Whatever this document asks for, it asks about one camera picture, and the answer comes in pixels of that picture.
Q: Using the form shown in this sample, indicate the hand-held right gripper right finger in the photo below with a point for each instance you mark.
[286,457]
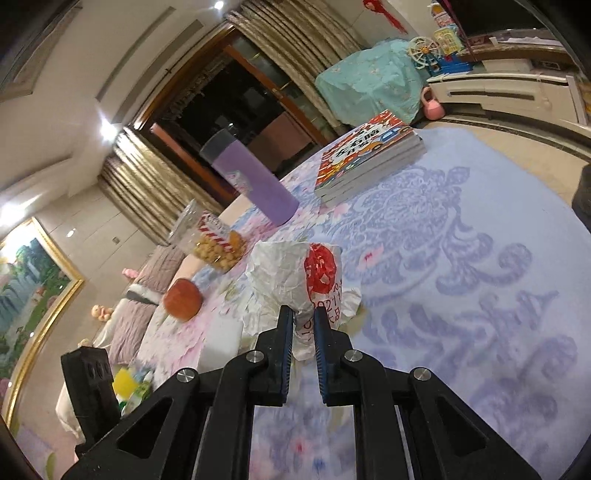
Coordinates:
[322,360]

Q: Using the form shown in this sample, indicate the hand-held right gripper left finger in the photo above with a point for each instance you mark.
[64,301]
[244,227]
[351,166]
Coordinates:
[285,360]

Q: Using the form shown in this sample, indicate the white and red plastic bag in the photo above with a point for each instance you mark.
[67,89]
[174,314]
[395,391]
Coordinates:
[281,272]

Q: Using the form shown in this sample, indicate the yellow packet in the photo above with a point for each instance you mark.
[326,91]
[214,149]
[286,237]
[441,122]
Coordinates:
[124,382]

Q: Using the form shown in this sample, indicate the pale sofa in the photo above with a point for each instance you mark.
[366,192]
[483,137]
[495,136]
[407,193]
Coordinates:
[106,350]

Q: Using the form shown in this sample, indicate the green white bottle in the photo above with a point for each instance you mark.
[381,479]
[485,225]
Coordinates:
[138,392]

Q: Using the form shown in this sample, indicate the white box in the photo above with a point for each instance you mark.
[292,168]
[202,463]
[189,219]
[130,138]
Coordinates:
[224,344]

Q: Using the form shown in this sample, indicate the mauve ribbed cushion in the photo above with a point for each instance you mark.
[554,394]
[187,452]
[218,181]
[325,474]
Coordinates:
[159,270]
[131,330]

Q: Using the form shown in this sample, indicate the small doll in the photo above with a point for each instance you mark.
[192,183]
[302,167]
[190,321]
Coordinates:
[101,312]

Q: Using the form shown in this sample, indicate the gold framed painting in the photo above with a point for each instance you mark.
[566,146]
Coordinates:
[27,300]

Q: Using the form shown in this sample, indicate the red apple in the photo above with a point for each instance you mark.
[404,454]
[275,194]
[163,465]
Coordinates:
[183,300]

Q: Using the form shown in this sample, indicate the clear snack tub striped label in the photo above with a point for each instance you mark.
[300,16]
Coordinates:
[212,242]

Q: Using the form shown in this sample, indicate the lilac patterned tablecloth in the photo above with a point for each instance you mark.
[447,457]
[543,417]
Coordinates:
[461,277]

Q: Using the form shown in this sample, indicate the purple bottle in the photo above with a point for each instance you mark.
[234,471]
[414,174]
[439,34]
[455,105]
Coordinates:
[251,180]

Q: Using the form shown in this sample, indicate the beige striped curtain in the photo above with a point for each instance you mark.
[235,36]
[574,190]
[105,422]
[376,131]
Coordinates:
[157,189]
[295,46]

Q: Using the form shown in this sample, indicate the colourful cover picture book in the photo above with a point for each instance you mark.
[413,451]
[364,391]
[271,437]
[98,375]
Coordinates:
[360,147]

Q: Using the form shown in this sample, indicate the pink cloth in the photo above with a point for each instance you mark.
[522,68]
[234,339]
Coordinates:
[291,134]

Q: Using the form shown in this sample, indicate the wooden framed glass door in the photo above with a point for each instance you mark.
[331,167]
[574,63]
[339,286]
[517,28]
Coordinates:
[240,106]

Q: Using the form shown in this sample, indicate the ceiling spotlight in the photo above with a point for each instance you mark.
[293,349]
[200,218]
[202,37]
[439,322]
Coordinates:
[107,131]
[219,4]

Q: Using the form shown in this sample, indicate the pink kettlebell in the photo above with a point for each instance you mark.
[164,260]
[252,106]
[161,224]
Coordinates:
[433,107]

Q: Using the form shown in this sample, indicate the teal floral cover cloth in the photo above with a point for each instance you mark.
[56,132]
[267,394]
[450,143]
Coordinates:
[369,83]

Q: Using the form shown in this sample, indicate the blue toy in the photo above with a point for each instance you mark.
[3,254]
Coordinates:
[450,67]

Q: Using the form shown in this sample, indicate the ferris wheel toy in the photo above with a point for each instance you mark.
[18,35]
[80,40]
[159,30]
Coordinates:
[424,51]

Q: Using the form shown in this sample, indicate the white television cabinet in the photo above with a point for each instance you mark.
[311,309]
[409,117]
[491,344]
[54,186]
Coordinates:
[508,92]

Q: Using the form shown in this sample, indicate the colourful toy house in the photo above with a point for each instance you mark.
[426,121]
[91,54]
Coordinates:
[445,32]

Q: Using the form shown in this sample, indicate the red hanging decoration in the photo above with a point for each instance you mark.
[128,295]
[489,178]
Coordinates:
[385,11]

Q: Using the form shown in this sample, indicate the black television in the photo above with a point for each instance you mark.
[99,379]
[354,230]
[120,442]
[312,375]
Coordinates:
[498,14]

